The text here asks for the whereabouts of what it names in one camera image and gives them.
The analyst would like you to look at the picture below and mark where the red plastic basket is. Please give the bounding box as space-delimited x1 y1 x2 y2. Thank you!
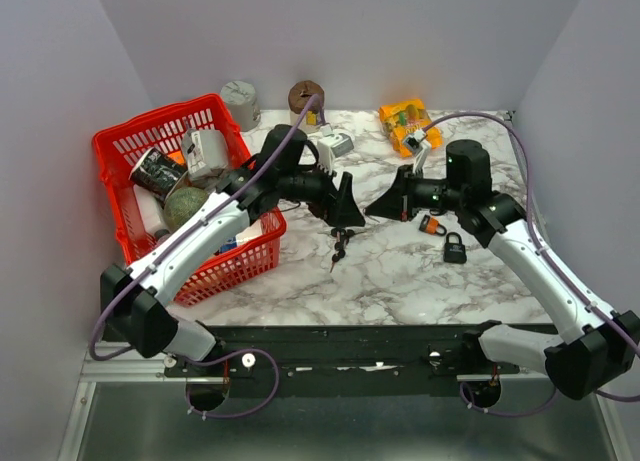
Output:
93 94 286 307

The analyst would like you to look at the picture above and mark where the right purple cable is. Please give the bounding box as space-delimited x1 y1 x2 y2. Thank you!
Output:
422 111 640 357

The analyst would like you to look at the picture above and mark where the black padlock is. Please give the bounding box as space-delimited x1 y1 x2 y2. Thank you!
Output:
443 232 467 264

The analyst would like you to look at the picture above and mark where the orange padlock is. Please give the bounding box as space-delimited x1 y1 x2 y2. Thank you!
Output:
419 215 447 237

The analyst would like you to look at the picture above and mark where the black patterned cup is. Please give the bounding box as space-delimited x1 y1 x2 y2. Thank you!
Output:
129 147 187 203

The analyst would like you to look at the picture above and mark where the grey marbled cylinder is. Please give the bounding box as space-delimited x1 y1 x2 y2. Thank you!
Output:
220 80 261 132

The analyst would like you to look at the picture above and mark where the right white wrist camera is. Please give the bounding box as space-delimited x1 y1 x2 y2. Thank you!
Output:
402 129 432 176

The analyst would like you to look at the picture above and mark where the black mounting rail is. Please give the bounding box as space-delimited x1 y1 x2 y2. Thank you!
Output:
165 325 521 398

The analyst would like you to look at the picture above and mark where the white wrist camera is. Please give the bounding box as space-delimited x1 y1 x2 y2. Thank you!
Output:
316 124 354 175
402 129 432 176

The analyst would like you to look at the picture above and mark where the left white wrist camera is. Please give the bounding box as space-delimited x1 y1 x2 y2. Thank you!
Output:
316 124 354 175

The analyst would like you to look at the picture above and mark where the black key bunch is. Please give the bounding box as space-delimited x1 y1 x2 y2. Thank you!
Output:
330 228 355 272

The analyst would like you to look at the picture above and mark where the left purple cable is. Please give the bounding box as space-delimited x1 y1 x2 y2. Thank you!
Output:
87 93 329 362

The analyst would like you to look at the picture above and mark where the orange snack bag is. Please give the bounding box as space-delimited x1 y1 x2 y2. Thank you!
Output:
379 98 431 158

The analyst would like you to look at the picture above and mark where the clear plastic bottle blue label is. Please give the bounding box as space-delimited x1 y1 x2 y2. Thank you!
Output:
216 222 263 255

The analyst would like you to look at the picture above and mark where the grey white carton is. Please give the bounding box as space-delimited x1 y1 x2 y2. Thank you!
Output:
181 128 232 188

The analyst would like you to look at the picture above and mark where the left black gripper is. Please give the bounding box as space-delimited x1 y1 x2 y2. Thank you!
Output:
278 157 366 227

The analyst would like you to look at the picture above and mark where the purple cable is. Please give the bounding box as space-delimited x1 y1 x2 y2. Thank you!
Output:
422 111 640 357
87 93 329 362

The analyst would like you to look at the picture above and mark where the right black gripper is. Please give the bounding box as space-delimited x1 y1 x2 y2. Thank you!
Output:
366 164 465 221

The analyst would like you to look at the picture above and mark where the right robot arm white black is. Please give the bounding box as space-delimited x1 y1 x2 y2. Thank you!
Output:
365 140 639 400

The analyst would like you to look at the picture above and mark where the brown lidded white jar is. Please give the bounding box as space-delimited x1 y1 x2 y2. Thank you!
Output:
288 80 325 133

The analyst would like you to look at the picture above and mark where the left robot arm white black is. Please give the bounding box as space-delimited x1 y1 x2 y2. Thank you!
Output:
99 124 365 376

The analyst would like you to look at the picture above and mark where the green melon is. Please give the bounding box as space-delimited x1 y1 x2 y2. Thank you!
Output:
163 186 209 232

